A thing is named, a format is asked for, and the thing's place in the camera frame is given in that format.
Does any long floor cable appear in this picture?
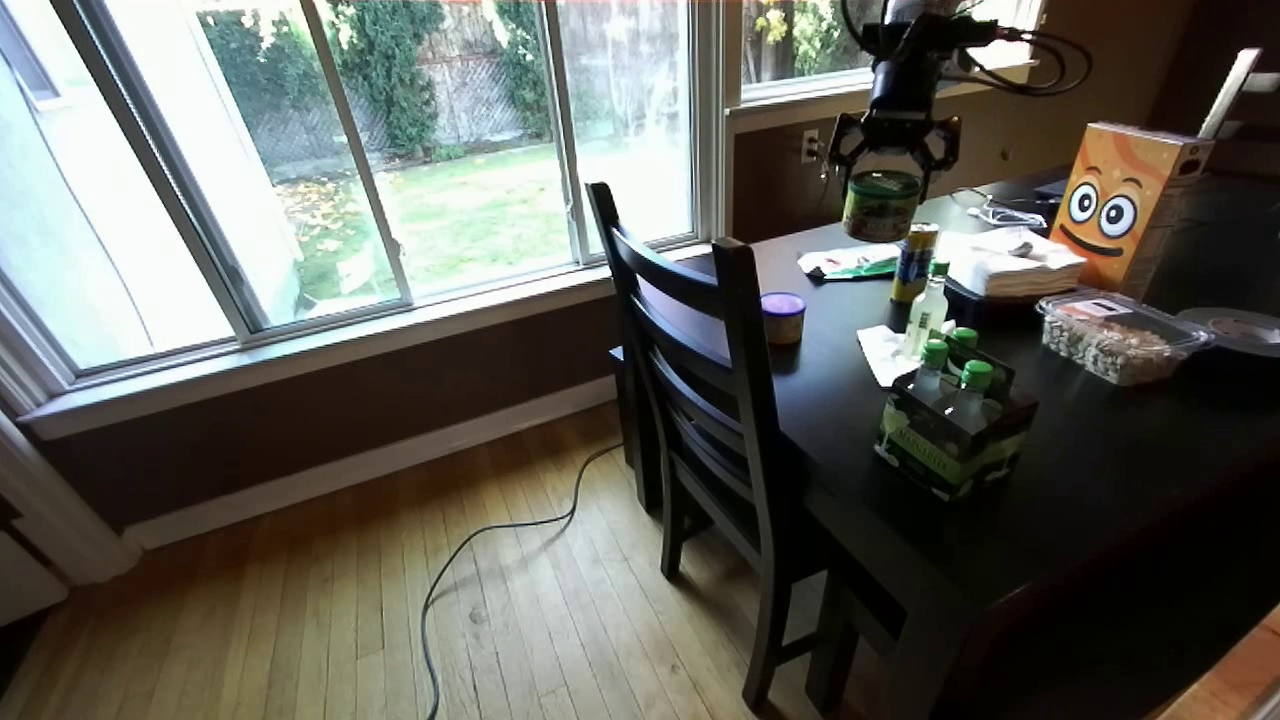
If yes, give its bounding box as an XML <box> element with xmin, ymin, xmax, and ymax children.
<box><xmin>417</xmin><ymin>439</ymin><xmax>627</xmax><ymax>720</ymax></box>

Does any clear plastic granola container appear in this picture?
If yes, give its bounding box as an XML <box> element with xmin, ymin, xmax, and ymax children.
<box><xmin>1033</xmin><ymin>286</ymin><xmax>1210</xmax><ymax>391</ymax></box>

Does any brown cup with white item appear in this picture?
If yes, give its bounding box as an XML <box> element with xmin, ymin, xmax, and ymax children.
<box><xmin>888</xmin><ymin>219</ymin><xmax>942</xmax><ymax>337</ymax></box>

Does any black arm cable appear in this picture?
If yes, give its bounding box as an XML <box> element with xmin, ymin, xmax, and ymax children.
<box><xmin>835</xmin><ymin>0</ymin><xmax>1096</xmax><ymax>101</ymax></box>

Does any clear plastic lid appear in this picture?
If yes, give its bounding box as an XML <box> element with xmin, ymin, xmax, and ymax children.
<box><xmin>1175</xmin><ymin>302</ymin><xmax>1280</xmax><ymax>364</ymax></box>

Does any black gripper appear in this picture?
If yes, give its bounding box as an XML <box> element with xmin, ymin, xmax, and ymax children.
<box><xmin>823</xmin><ymin>9</ymin><xmax>969</xmax><ymax>184</ymax></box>

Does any white furniture piece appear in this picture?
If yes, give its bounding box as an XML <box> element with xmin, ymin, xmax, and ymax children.
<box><xmin>0</xmin><ymin>409</ymin><xmax>144</xmax><ymax>633</ymax></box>

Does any white and green packet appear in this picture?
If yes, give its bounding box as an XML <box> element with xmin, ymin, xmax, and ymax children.
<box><xmin>795</xmin><ymin>239</ymin><xmax>903</xmax><ymax>286</ymax></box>

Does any clear plastic bag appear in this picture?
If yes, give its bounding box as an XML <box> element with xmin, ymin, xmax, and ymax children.
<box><xmin>947</xmin><ymin>181</ymin><xmax>1059</xmax><ymax>239</ymax></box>

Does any orange box with face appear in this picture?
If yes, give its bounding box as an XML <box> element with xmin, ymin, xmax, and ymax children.
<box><xmin>1048</xmin><ymin>119</ymin><xmax>1221</xmax><ymax>301</ymax></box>

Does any small white framed window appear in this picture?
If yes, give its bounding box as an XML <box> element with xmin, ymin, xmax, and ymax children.
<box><xmin>724</xmin><ymin>0</ymin><xmax>1048</xmax><ymax>130</ymax></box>

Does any clear green capped plastic bottle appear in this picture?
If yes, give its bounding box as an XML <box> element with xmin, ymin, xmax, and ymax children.
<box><xmin>903</xmin><ymin>261</ymin><xmax>957</xmax><ymax>360</ymax></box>

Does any white paper napkin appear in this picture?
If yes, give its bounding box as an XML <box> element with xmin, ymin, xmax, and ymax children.
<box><xmin>857</xmin><ymin>319</ymin><xmax>935</xmax><ymax>391</ymax></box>

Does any large white framed window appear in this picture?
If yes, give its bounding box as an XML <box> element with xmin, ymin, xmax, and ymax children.
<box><xmin>0</xmin><ymin>0</ymin><xmax>735</xmax><ymax>442</ymax></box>

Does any white thin panel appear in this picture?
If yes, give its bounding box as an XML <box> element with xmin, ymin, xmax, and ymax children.
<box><xmin>1193</xmin><ymin>43</ymin><xmax>1262</xmax><ymax>145</ymax></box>

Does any white foam takeout box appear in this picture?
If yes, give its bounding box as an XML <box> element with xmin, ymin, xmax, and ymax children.
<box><xmin>941</xmin><ymin>219</ymin><xmax>1092</xmax><ymax>301</ymax></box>

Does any can with purple lid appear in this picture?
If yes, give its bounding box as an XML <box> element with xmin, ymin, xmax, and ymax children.
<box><xmin>756</xmin><ymin>286</ymin><xmax>810</xmax><ymax>356</ymax></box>

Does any dark wooden chair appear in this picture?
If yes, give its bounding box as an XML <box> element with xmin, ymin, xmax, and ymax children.
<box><xmin>581</xmin><ymin>174</ymin><xmax>857</xmax><ymax>714</ymax></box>

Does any green cardboard bottle carrier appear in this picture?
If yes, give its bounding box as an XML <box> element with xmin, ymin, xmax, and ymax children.
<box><xmin>867</xmin><ymin>323</ymin><xmax>1044</xmax><ymax>505</ymax></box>

